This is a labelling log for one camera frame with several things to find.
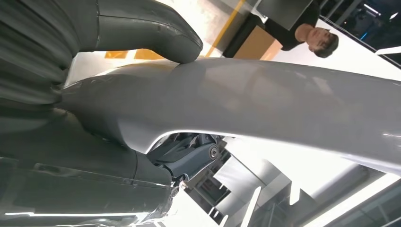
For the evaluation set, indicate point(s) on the person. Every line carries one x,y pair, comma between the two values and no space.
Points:
300,28

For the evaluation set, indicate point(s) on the closed brown cardboard box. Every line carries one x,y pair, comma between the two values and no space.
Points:
257,44

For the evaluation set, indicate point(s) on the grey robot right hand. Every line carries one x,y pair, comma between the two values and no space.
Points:
62,181

